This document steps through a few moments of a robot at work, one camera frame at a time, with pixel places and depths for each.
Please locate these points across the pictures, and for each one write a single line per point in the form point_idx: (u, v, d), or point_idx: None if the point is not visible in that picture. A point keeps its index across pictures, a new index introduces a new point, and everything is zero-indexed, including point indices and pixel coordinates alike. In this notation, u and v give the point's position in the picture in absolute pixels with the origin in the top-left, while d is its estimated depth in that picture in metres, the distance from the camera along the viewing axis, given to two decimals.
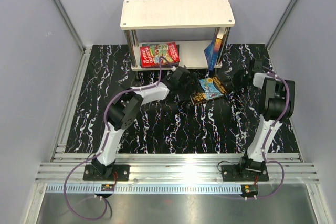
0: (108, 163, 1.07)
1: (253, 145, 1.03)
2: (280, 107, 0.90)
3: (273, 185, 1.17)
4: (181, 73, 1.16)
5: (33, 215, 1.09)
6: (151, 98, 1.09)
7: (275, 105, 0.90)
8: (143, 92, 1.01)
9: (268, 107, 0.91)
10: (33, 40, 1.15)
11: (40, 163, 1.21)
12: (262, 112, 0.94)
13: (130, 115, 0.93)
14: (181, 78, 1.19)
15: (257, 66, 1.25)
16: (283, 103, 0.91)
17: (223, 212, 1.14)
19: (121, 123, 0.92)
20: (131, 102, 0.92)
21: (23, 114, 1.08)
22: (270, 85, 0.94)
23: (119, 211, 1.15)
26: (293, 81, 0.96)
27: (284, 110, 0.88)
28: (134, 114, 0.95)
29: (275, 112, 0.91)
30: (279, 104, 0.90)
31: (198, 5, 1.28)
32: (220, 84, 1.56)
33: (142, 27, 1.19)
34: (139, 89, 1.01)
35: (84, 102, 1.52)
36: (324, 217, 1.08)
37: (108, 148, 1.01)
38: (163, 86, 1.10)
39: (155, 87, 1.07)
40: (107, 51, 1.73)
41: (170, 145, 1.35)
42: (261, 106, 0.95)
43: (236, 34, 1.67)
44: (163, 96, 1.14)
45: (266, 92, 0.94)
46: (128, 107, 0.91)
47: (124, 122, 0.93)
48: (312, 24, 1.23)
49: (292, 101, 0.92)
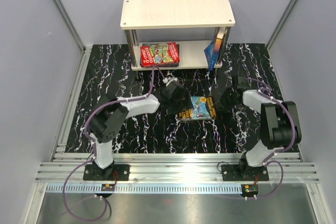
0: (104, 167, 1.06)
1: (254, 157, 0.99)
2: (287, 134, 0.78)
3: (273, 185, 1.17)
4: (174, 87, 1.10)
5: (33, 215, 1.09)
6: (139, 110, 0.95)
7: (281, 134, 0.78)
8: (129, 104, 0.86)
9: (273, 139, 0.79)
10: (33, 41, 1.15)
11: (40, 163, 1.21)
12: (269, 144, 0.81)
13: (113, 128, 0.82)
14: (174, 92, 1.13)
15: (242, 81, 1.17)
16: (289, 129, 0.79)
17: (223, 212, 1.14)
19: (101, 136, 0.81)
20: (115, 114, 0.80)
21: (24, 113, 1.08)
22: (270, 112, 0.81)
23: (119, 211, 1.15)
26: (293, 101, 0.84)
27: (293, 140, 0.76)
28: (117, 127, 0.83)
29: (283, 141, 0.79)
30: (284, 131, 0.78)
31: (198, 5, 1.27)
32: (211, 106, 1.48)
33: (142, 27, 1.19)
34: (125, 102, 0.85)
35: (84, 102, 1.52)
36: (324, 217, 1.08)
37: (100, 155, 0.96)
38: (153, 98, 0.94)
39: (144, 99, 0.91)
40: (107, 51, 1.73)
41: (170, 145, 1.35)
42: (265, 136, 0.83)
43: (236, 34, 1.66)
44: (151, 109, 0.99)
45: (268, 120, 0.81)
46: (111, 119, 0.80)
47: (105, 135, 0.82)
48: (312, 24, 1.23)
49: (298, 125, 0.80)
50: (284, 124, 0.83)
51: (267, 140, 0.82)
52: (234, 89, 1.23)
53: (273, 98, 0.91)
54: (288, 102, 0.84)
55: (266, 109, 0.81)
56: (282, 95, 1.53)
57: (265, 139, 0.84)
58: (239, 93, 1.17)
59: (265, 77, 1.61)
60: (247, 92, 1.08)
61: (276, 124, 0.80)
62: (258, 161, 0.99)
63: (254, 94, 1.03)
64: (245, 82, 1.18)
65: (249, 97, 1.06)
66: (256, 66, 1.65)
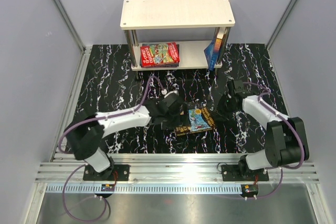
0: (100, 171, 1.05)
1: (256, 162, 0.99)
2: (295, 154, 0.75)
3: (273, 185, 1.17)
4: (173, 100, 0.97)
5: (33, 215, 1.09)
6: (129, 125, 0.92)
7: (290, 153, 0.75)
8: (109, 120, 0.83)
9: (282, 159, 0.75)
10: (34, 40, 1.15)
11: (40, 164, 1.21)
12: (275, 163, 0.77)
13: (87, 147, 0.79)
14: (172, 106, 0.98)
15: (239, 86, 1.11)
16: (297, 147, 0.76)
17: (223, 211, 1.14)
19: (76, 153, 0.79)
20: (90, 132, 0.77)
21: (24, 113, 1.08)
22: (279, 130, 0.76)
23: (119, 211, 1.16)
26: (299, 117, 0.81)
27: (302, 160, 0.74)
28: (94, 145, 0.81)
29: (290, 161, 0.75)
30: (293, 150, 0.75)
31: (198, 5, 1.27)
32: (208, 116, 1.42)
33: (142, 27, 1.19)
34: (104, 118, 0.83)
35: (84, 102, 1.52)
36: (324, 217, 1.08)
37: (93, 162, 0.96)
38: (144, 112, 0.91)
39: (132, 113, 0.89)
40: (107, 51, 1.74)
41: (170, 145, 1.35)
42: (272, 155, 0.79)
43: (236, 34, 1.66)
44: (144, 123, 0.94)
45: (276, 140, 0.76)
46: (85, 139, 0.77)
47: (81, 152, 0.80)
48: (312, 24, 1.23)
49: (305, 144, 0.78)
50: (290, 141, 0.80)
51: (273, 159, 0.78)
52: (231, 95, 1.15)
53: (279, 113, 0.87)
54: (294, 119, 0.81)
55: (274, 128, 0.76)
56: (282, 95, 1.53)
57: (270, 157, 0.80)
58: (238, 98, 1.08)
59: (265, 77, 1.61)
60: (248, 98, 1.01)
61: (284, 144, 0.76)
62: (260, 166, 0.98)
63: (256, 104, 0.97)
64: (241, 86, 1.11)
65: (250, 105, 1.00)
66: (256, 66, 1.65)
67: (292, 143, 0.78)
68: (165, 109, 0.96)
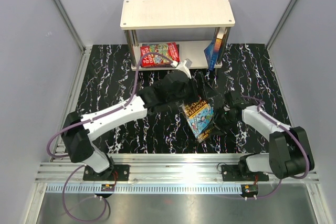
0: (100, 171, 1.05)
1: (257, 165, 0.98)
2: (300, 165, 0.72)
3: (273, 185, 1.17)
4: (171, 82, 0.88)
5: (33, 215, 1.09)
6: (123, 121, 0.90)
7: (294, 163, 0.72)
8: (97, 121, 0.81)
9: (287, 171, 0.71)
10: (34, 41, 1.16)
11: (40, 163, 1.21)
12: (281, 176, 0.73)
13: (79, 151, 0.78)
14: (174, 89, 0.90)
15: (237, 97, 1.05)
16: (301, 158, 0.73)
17: (223, 212, 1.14)
19: (72, 159, 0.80)
20: (75, 140, 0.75)
21: (24, 113, 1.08)
22: (283, 141, 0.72)
23: (119, 211, 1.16)
26: (302, 127, 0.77)
27: (307, 171, 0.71)
28: (85, 148, 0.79)
29: (296, 171, 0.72)
30: (296, 160, 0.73)
31: (197, 5, 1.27)
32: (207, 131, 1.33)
33: (142, 27, 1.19)
34: (89, 121, 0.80)
35: (84, 102, 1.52)
36: (324, 217, 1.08)
37: (93, 163, 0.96)
38: (136, 106, 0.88)
39: (122, 109, 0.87)
40: (107, 51, 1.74)
41: (170, 145, 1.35)
42: (276, 166, 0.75)
43: (236, 34, 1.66)
44: (140, 114, 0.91)
45: (280, 152, 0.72)
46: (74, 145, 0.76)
47: (76, 157, 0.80)
48: (312, 24, 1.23)
49: (310, 153, 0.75)
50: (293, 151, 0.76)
51: (278, 171, 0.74)
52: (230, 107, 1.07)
53: (280, 124, 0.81)
54: (297, 129, 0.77)
55: (278, 140, 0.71)
56: (282, 95, 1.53)
57: (274, 168, 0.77)
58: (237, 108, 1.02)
59: (265, 76, 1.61)
60: (247, 110, 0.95)
61: (288, 155, 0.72)
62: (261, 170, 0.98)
63: (255, 115, 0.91)
64: (240, 97, 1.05)
65: (250, 117, 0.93)
66: (256, 66, 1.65)
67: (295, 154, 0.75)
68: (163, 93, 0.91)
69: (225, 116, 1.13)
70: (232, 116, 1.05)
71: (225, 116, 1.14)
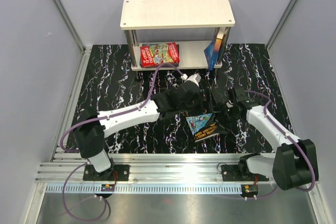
0: (100, 171, 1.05)
1: (258, 167, 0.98)
2: (305, 178, 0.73)
3: (273, 185, 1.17)
4: (185, 92, 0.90)
5: (33, 215, 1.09)
6: (135, 123, 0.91)
7: (298, 176, 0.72)
8: (113, 120, 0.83)
9: (291, 183, 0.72)
10: (34, 41, 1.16)
11: (40, 163, 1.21)
12: (285, 187, 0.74)
13: (91, 146, 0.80)
14: (186, 98, 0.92)
15: (240, 93, 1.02)
16: (306, 170, 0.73)
17: (223, 212, 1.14)
19: (83, 153, 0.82)
20: (91, 134, 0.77)
21: (24, 113, 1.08)
22: (291, 156, 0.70)
23: (119, 211, 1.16)
26: (311, 140, 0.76)
27: (314, 183, 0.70)
28: (97, 144, 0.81)
29: (300, 183, 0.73)
30: (302, 172, 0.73)
31: (197, 5, 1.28)
32: (206, 132, 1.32)
33: (142, 27, 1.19)
34: (105, 118, 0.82)
35: (84, 102, 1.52)
36: (324, 216, 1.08)
37: (95, 162, 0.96)
38: (149, 108, 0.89)
39: (137, 110, 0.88)
40: (107, 51, 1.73)
41: (170, 145, 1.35)
42: (280, 177, 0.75)
43: (236, 34, 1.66)
44: (153, 118, 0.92)
45: (287, 166, 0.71)
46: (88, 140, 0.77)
47: (87, 151, 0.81)
48: (312, 24, 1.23)
49: (315, 166, 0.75)
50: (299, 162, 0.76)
51: (281, 181, 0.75)
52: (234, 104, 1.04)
53: (289, 134, 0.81)
54: (305, 142, 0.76)
55: (286, 155, 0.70)
56: (282, 95, 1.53)
57: (277, 178, 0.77)
58: (241, 107, 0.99)
59: (265, 76, 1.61)
60: (252, 111, 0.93)
61: (295, 168, 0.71)
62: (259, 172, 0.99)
63: (262, 119, 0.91)
64: (244, 94, 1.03)
65: (256, 119, 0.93)
66: (256, 66, 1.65)
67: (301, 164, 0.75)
68: (177, 102, 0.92)
69: (228, 113, 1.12)
70: (236, 114, 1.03)
71: (229, 114, 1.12)
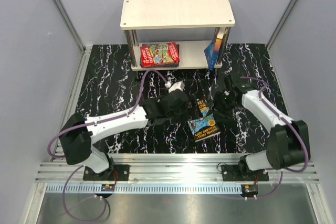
0: (97, 172, 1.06)
1: (256, 163, 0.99)
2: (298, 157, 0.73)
3: (273, 185, 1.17)
4: (175, 98, 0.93)
5: (34, 215, 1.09)
6: (124, 128, 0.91)
7: (291, 156, 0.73)
8: (101, 126, 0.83)
9: (284, 162, 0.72)
10: (34, 41, 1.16)
11: (40, 164, 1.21)
12: (278, 167, 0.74)
13: (77, 153, 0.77)
14: (175, 105, 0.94)
15: (236, 80, 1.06)
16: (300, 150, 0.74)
17: (223, 212, 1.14)
19: (67, 161, 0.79)
20: (76, 140, 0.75)
21: (24, 113, 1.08)
22: (283, 135, 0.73)
23: (119, 211, 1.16)
26: (303, 121, 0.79)
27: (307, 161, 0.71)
28: (83, 151, 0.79)
29: (292, 163, 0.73)
30: (294, 153, 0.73)
31: (197, 5, 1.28)
32: (205, 132, 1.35)
33: (142, 27, 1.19)
34: (93, 124, 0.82)
35: (84, 102, 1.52)
36: (324, 216, 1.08)
37: (93, 164, 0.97)
38: (138, 115, 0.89)
39: (125, 116, 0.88)
40: (107, 51, 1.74)
41: (170, 145, 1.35)
42: (273, 158, 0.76)
43: (236, 34, 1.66)
44: (142, 124, 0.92)
45: (279, 145, 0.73)
46: (75, 146, 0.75)
47: (72, 159, 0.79)
48: (312, 24, 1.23)
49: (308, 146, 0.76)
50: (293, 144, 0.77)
51: (275, 162, 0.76)
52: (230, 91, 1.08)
53: (282, 115, 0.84)
54: (298, 123, 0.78)
55: (279, 133, 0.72)
56: (282, 95, 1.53)
57: (272, 159, 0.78)
58: (238, 92, 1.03)
59: (265, 77, 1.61)
60: (248, 95, 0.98)
61: (287, 147, 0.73)
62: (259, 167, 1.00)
63: (257, 102, 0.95)
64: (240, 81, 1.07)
65: (251, 103, 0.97)
66: (256, 66, 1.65)
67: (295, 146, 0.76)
68: (166, 108, 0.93)
69: (226, 101, 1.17)
70: (233, 100, 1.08)
71: (227, 102, 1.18)
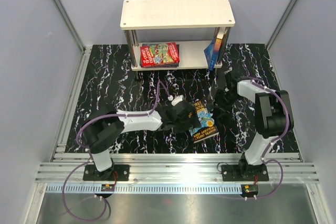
0: (101, 170, 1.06)
1: (253, 153, 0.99)
2: (280, 122, 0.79)
3: (273, 185, 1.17)
4: (182, 108, 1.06)
5: (33, 215, 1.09)
6: (139, 127, 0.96)
7: (274, 121, 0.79)
8: (128, 119, 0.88)
9: (268, 127, 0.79)
10: (34, 41, 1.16)
11: (40, 164, 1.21)
12: (262, 131, 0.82)
13: (106, 141, 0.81)
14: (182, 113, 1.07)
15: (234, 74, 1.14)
16: (282, 117, 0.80)
17: (223, 212, 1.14)
19: (92, 147, 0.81)
20: (109, 128, 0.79)
21: (23, 113, 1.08)
22: (265, 100, 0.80)
23: (119, 211, 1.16)
26: (285, 90, 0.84)
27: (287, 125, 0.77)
28: (110, 141, 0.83)
29: (276, 129, 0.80)
30: (278, 119, 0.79)
31: (197, 5, 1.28)
32: (203, 133, 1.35)
33: (142, 27, 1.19)
34: (124, 116, 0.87)
35: (84, 102, 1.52)
36: (324, 217, 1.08)
37: (96, 159, 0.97)
38: (156, 116, 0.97)
39: (146, 116, 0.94)
40: (107, 51, 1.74)
41: (170, 145, 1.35)
42: (259, 125, 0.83)
43: (236, 34, 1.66)
44: (153, 127, 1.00)
45: (263, 109, 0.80)
46: (105, 133, 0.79)
47: (97, 147, 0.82)
48: (312, 24, 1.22)
49: (291, 113, 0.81)
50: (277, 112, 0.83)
51: (261, 128, 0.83)
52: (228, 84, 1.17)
53: (267, 88, 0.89)
54: (281, 92, 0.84)
55: (261, 98, 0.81)
56: None
57: (258, 126, 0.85)
58: (234, 84, 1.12)
59: (265, 76, 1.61)
60: (241, 82, 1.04)
61: (269, 112, 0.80)
62: (256, 156, 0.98)
63: (248, 84, 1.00)
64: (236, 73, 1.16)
65: (242, 86, 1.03)
66: (256, 66, 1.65)
67: (278, 113, 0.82)
68: (174, 116, 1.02)
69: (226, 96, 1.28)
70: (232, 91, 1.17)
71: (226, 97, 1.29)
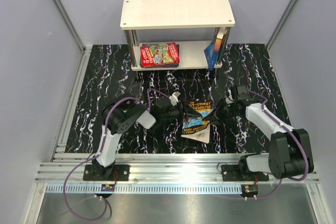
0: (106, 165, 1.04)
1: (257, 164, 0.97)
2: (299, 166, 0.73)
3: (273, 185, 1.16)
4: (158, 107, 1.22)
5: (33, 215, 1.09)
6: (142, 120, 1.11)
7: (293, 165, 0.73)
8: None
9: (285, 171, 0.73)
10: (34, 41, 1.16)
11: (40, 163, 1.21)
12: (279, 176, 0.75)
13: (129, 121, 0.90)
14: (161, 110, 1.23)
15: (242, 92, 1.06)
16: (300, 159, 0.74)
17: (223, 212, 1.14)
19: (117, 127, 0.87)
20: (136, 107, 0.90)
21: (24, 114, 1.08)
22: (284, 143, 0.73)
23: (119, 211, 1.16)
26: (304, 129, 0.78)
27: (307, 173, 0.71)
28: (132, 122, 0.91)
29: (294, 173, 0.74)
30: (296, 162, 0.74)
31: (197, 6, 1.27)
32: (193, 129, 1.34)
33: (142, 28, 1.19)
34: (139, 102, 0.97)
35: (84, 102, 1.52)
36: (324, 217, 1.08)
37: (106, 149, 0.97)
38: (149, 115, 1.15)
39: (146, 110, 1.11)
40: (107, 51, 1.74)
41: (170, 145, 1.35)
42: (275, 166, 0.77)
43: (236, 34, 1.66)
44: (150, 123, 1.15)
45: (280, 152, 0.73)
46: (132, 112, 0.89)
47: (121, 127, 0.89)
48: (312, 25, 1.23)
49: (310, 156, 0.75)
50: (294, 152, 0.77)
51: (276, 171, 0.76)
52: (233, 100, 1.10)
53: (283, 124, 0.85)
54: (299, 130, 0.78)
55: (280, 141, 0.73)
56: (282, 95, 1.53)
57: (273, 168, 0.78)
58: (241, 106, 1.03)
59: (265, 77, 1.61)
60: (250, 107, 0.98)
61: (289, 156, 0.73)
62: (260, 169, 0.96)
63: (260, 113, 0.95)
64: (246, 93, 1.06)
65: (253, 113, 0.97)
66: (256, 66, 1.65)
67: (296, 154, 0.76)
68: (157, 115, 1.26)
69: (229, 108, 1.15)
70: (237, 111, 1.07)
71: (229, 110, 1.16)
